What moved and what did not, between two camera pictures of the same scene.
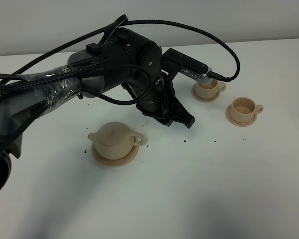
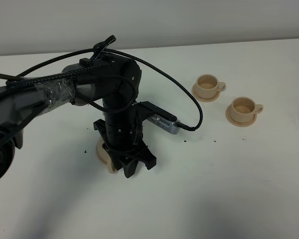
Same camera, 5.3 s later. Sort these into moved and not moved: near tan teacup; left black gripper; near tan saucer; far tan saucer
Moved: left black gripper
Not moved: near tan saucer; far tan saucer; near tan teacup
